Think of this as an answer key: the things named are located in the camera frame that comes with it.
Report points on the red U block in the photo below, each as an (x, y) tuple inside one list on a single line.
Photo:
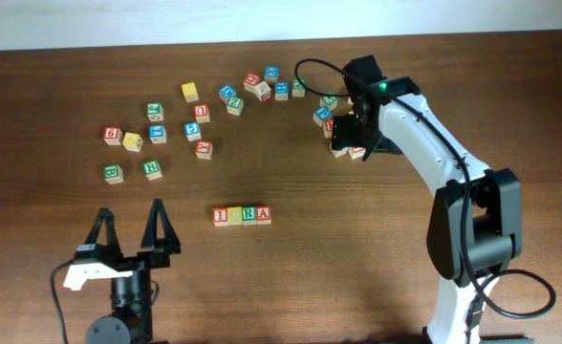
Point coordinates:
[(201, 113)]

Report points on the red I block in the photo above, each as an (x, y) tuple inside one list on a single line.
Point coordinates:
[(219, 216)]

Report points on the green Z block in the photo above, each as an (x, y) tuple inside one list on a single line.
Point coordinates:
[(235, 106)]

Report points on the blue D block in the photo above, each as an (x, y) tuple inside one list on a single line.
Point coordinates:
[(226, 92)]

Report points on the green N block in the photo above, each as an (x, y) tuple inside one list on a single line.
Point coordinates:
[(298, 89)]

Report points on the blue H block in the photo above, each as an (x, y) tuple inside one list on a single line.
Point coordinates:
[(281, 91)]

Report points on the green R block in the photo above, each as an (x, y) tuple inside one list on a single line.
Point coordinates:
[(249, 215)]

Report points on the blue X block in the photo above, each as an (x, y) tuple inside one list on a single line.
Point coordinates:
[(271, 74)]

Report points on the green b block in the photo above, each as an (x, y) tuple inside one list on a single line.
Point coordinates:
[(113, 174), (152, 170)]

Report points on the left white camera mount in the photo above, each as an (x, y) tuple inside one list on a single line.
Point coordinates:
[(79, 272)]

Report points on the yellow C block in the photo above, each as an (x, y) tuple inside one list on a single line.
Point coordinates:
[(235, 216)]

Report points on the green V block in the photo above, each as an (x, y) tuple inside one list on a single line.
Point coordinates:
[(328, 102)]

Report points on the green B block left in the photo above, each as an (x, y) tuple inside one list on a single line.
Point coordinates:
[(113, 174)]

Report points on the red A block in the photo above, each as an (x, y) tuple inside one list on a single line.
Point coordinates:
[(263, 215)]

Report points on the blue 5 block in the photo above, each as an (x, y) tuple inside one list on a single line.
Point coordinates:
[(192, 131)]

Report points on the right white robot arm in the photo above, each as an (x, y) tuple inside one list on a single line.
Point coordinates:
[(475, 226)]

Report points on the blue P block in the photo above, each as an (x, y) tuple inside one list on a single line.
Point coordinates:
[(321, 114)]

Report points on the red K block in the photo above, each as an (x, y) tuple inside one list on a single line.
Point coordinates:
[(204, 149)]

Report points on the red 3 block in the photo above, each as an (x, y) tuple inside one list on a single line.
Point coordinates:
[(356, 152)]

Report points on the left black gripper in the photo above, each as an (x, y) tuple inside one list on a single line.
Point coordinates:
[(156, 254)]

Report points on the red C block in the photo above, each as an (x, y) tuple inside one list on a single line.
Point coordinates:
[(251, 81)]

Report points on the red 6 block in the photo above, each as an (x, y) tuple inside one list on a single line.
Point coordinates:
[(112, 135)]

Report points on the yellow block upper left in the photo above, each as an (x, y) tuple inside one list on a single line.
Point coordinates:
[(190, 92)]

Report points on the green B block right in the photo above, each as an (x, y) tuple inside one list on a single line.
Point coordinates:
[(152, 170)]

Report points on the blue 1 block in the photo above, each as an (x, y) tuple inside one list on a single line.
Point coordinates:
[(340, 152)]

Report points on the red E block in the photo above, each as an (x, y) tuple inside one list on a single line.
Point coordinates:
[(327, 127)]

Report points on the blue I block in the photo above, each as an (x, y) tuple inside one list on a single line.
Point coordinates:
[(157, 134)]

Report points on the red and wood block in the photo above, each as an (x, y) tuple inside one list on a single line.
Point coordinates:
[(262, 91)]

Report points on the green J block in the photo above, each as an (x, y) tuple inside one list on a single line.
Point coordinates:
[(155, 111)]

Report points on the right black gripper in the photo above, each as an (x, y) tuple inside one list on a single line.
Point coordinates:
[(344, 136)]

